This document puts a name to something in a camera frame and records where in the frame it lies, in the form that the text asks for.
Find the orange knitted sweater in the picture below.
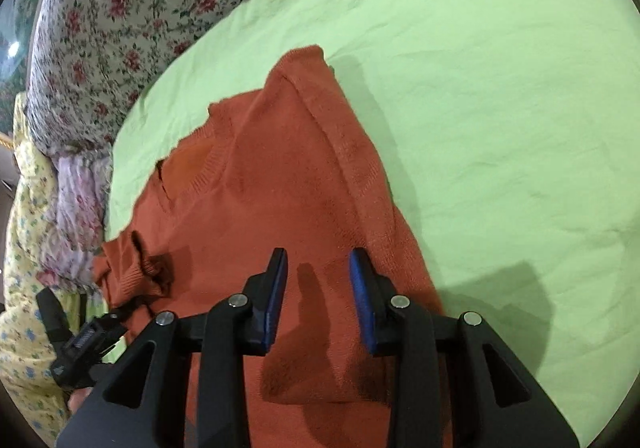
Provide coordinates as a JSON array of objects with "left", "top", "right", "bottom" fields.
[{"left": 94, "top": 47, "right": 442, "bottom": 447}]

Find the pink purple floral blanket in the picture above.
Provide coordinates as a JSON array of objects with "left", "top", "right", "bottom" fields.
[{"left": 40, "top": 150, "right": 113, "bottom": 294}]

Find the green bed sheet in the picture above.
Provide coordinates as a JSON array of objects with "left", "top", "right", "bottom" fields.
[{"left": 106, "top": 0, "right": 639, "bottom": 446}]

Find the yellow patterned quilt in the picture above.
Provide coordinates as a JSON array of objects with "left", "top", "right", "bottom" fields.
[{"left": 1, "top": 92, "right": 68, "bottom": 447}]

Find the person's left hand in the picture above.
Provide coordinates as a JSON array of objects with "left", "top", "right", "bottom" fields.
[{"left": 67, "top": 387, "right": 92, "bottom": 414}]

